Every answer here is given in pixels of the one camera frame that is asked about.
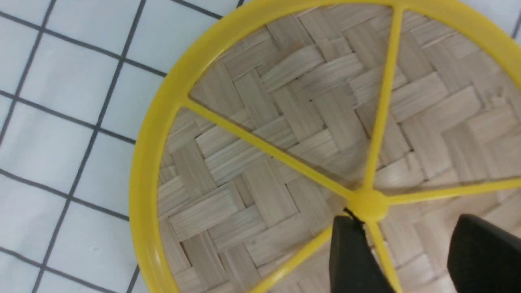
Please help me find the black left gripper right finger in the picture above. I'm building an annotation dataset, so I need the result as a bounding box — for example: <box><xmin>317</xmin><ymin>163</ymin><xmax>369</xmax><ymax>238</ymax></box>
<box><xmin>447</xmin><ymin>214</ymin><xmax>521</xmax><ymax>293</ymax></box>

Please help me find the yellow woven bamboo steamer lid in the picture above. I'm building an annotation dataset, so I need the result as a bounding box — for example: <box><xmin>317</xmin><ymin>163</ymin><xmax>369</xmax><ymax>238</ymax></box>
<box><xmin>129</xmin><ymin>0</ymin><xmax>520</xmax><ymax>293</ymax></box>

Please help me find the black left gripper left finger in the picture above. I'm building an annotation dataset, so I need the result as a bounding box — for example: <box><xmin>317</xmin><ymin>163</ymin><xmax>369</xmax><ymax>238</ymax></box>
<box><xmin>329</xmin><ymin>216</ymin><xmax>394</xmax><ymax>293</ymax></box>

